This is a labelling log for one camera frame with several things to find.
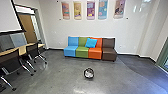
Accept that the brown wooden door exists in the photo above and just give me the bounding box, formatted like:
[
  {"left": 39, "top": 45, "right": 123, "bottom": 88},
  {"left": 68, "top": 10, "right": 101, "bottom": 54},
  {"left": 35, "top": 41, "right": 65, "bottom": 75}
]
[{"left": 18, "top": 13, "right": 38, "bottom": 44}]

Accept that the green framed glass door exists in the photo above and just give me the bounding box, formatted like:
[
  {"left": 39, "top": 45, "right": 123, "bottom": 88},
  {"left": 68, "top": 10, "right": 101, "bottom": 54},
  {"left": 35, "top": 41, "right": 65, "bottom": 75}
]
[{"left": 155, "top": 36, "right": 168, "bottom": 73}]

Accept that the blue cushion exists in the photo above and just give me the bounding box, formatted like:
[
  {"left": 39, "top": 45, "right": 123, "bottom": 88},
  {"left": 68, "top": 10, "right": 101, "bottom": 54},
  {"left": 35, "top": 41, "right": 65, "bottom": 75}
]
[{"left": 84, "top": 37, "right": 98, "bottom": 49}]

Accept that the orange sofa seat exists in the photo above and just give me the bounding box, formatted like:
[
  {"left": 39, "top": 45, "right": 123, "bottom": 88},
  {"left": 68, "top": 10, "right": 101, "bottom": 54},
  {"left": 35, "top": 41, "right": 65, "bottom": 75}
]
[{"left": 88, "top": 37, "right": 104, "bottom": 61}]

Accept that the blue sofa seat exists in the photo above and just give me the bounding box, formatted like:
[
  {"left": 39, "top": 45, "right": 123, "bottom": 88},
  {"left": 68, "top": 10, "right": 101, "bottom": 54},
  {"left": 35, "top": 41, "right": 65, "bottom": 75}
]
[{"left": 63, "top": 36, "right": 80, "bottom": 58}]

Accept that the brown sofa seat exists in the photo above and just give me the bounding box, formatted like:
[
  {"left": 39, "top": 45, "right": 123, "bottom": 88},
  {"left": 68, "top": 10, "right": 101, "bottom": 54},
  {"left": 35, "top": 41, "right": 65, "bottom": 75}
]
[{"left": 101, "top": 37, "right": 118, "bottom": 62}]

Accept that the long wooden table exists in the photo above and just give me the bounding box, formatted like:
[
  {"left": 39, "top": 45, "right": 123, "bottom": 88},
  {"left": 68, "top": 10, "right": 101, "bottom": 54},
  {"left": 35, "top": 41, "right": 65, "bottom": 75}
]
[{"left": 0, "top": 42, "right": 46, "bottom": 58}]

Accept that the yellow framed wall poster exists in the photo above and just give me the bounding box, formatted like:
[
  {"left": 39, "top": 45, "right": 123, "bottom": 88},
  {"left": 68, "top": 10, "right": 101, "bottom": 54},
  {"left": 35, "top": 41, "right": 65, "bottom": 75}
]
[{"left": 72, "top": 1, "right": 83, "bottom": 20}]

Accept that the orange framed wall poster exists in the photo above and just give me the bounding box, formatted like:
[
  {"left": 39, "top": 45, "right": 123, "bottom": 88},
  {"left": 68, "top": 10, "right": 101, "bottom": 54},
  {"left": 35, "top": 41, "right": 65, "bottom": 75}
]
[{"left": 61, "top": 1, "right": 71, "bottom": 20}]

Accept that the light blue wall poster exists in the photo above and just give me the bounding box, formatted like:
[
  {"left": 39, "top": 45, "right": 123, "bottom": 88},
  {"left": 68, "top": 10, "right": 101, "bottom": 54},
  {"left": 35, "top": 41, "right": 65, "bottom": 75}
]
[{"left": 97, "top": 0, "right": 109, "bottom": 20}]

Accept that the pink framed wall poster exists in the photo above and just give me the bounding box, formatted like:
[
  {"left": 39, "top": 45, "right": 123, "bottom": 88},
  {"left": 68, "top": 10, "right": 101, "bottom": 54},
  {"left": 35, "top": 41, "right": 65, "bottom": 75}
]
[{"left": 113, "top": 0, "right": 127, "bottom": 19}]

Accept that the grey glass wall panel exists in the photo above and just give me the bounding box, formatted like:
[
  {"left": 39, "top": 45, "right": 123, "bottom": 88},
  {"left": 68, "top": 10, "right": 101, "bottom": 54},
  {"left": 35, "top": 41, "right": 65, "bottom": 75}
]
[{"left": 0, "top": 32, "right": 28, "bottom": 53}]

